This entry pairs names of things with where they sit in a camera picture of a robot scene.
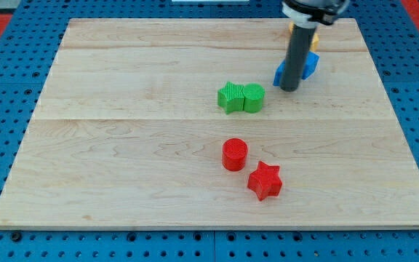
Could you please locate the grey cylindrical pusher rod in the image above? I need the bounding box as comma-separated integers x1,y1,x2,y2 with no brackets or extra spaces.
279,25,316,92

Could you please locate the yellow hexagon block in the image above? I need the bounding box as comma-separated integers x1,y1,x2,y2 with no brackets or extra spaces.
289,22,319,52

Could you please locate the blue cube block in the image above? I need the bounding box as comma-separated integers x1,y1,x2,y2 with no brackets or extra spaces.
273,51,319,87

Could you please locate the green cylinder block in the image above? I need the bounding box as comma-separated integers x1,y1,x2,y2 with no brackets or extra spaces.
242,83,265,114

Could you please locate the green star block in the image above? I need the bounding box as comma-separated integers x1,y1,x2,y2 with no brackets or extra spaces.
218,82,244,114

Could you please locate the red cylinder block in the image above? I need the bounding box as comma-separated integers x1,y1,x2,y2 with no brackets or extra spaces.
222,138,248,171

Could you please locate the red star block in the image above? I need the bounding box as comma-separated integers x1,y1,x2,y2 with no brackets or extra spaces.
247,161,283,201

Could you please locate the wooden board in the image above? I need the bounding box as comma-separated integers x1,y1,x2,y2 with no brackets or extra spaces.
0,18,419,231

